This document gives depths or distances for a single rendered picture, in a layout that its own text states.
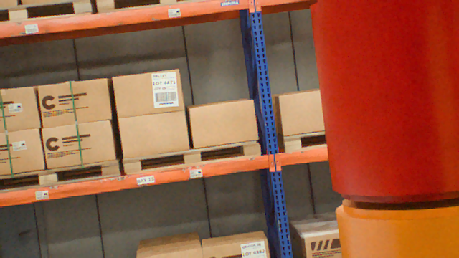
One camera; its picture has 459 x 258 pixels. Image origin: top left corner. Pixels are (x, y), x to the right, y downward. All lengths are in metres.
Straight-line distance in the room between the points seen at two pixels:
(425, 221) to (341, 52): 0.05
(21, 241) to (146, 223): 1.23
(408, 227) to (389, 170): 0.01
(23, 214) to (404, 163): 8.89
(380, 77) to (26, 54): 8.87
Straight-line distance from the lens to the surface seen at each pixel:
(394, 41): 0.21
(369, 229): 0.22
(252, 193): 9.06
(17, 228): 9.12
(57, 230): 9.13
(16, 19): 7.72
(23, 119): 7.77
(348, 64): 0.22
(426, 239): 0.22
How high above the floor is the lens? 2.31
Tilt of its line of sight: 3 degrees down
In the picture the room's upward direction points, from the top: 8 degrees counter-clockwise
